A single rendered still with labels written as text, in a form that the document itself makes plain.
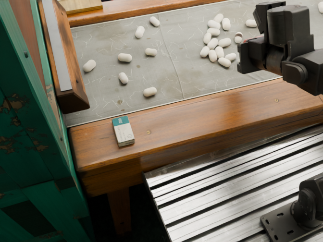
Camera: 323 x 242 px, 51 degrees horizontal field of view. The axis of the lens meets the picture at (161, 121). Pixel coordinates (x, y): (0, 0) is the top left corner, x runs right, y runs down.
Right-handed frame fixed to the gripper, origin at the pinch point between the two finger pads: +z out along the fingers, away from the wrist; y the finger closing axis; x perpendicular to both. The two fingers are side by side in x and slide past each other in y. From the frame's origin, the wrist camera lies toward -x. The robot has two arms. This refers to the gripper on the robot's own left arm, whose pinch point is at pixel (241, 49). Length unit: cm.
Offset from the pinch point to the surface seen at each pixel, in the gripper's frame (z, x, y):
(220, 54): 7.4, 1.9, 2.1
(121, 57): 11.7, -1.3, 26.6
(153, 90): 2.6, 6.0, 22.0
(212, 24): 15.6, -4.7, -0.2
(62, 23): 11.2, -11.6, 38.7
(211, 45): 10.1, -0.3, 3.2
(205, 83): 3.6, 7.4, 8.3
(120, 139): -8.2, 11.3, 32.7
